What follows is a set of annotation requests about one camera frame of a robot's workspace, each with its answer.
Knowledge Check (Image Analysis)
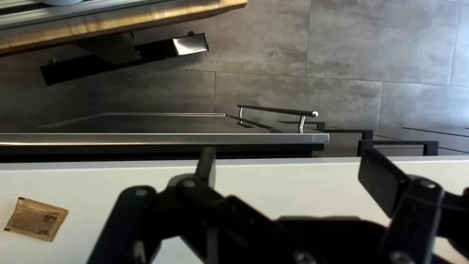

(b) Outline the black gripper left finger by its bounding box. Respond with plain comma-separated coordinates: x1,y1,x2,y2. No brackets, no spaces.
86,148,314,264

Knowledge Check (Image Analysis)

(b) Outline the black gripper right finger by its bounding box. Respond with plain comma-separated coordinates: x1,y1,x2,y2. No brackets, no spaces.
358,148,469,264

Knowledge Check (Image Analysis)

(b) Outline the black metal rail handle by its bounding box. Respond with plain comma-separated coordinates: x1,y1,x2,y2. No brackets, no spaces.
237,104,319,134

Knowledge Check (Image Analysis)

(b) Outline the wooden wall shelf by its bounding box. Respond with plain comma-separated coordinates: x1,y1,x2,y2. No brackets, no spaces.
0,0,249,56

